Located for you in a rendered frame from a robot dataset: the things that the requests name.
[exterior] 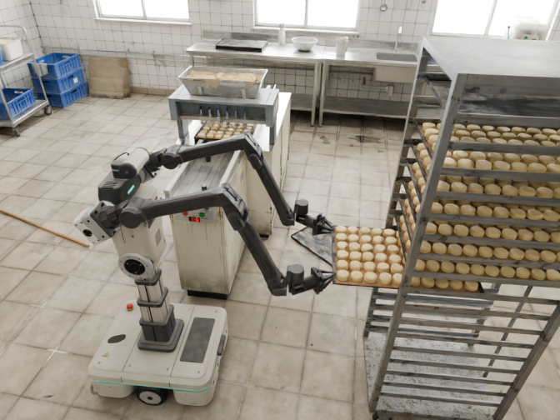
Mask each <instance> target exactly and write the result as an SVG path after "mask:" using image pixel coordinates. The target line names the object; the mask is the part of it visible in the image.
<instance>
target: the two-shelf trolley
mask: <svg viewBox="0 0 560 420"><path fill-rule="evenodd" d="M0 27H7V28H21V29H22V30H23V31H24V33H25V36H26V39H21V40H20V41H27V44H28V46H29V49H30V52H24V53H23V55H22V56H21V57H17V58H15V59H13V60H12V61H3V65H0V78H1V81H2V85H3V87H4V88H5V87H6V86H5V84H4V81H3V77H2V75H1V72H3V71H5V70H7V69H9V68H12V67H14V66H16V65H18V64H20V63H23V62H25V61H27V60H28V59H31V58H32V60H33V62H34V65H35V68H36V70H37V75H38V78H39V81H40V83H41V87H42V91H43V94H44V97H45V100H36V103H35V104H34V105H33V106H31V107H30V108H29V109H27V110H26V111H24V112H22V113H21V114H19V115H18V116H16V117H15V118H12V116H11V114H10V112H9V109H8V105H7V103H6V100H5V98H4V96H3V92H2V89H1V87H0V94H1V96H2V100H3V103H4V105H5V108H6V110H7V114H8V116H9V118H10V119H0V127H12V129H13V132H14V133H15V136H16V137H17V138H19V137H20V131H19V130H18V129H17V127H16V126H17V125H18V124H19V123H21V122H22V121H24V120H25V119H27V118H29V117H30V116H32V115H33V114H34V113H36V112H37V111H39V110H40V109H42V108H44V107H45V106H46V108H45V110H44V112H45V114H46V115H51V114H52V109H51V104H49V102H48V99H47V95H46V93H45V90H44V87H43V82H42V79H41V77H40V74H39V71H38V66H37V64H36V61H35V57H34V54H33V50H32V48H31V44H30V42H29V39H28V35H27V32H26V30H25V28H24V27H22V26H20V25H0Z"/></svg>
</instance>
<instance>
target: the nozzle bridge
mask: <svg viewBox="0 0 560 420"><path fill-rule="evenodd" d="M200 103H201V105H200V106H202V116H200V112H199V104H200ZM168 104H169V110H170V116H171V120H172V121H177V129H178V136H179V138H185V137H186V136H187V134H188V133H189V130H188V120H200V121H212V122H225V123H248V124H261V125H266V127H269V144H270V145H274V144H275V142H276V139H277V115H278V110H279V89H270V88H261V89H260V92H259V94H258V95H257V97H256V99H249V98H235V97H209V96H195V95H190V93H189V92H188V90H187V89H186V88H185V87H184V85H182V86H181V87H180V88H179V89H178V90H177V91H176V92H174V93H173V94H172V95H171V96H170V97H169V98H168ZM208 104H209V107H210V108H211V113H212V114H211V115H212V116H211V117H209V116H208ZM217 105H218V107H219V110H220V117H218V115H217ZM226 106H227V110H228V116H229V117H226V113H225V110H226ZM235 106H236V109H237V118H235V117H234V109H235ZM244 106H246V107H245V109H246V119H244V118H243V109H244Z"/></svg>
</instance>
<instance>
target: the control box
mask: <svg viewBox="0 0 560 420"><path fill-rule="evenodd" d="M199 213H204V217H200V216H199ZM174 215H175V220H181V221H189V222H196V218H197V219H198V222H199V223H215V222H216V216H215V207H210V208H209V209H208V210H205V209H204V208H203V209H198V210H194V211H189V212H187V216H184V215H183V213H182V212H180V213H176V214H174ZM190 218H192V219H191V221H190Z"/></svg>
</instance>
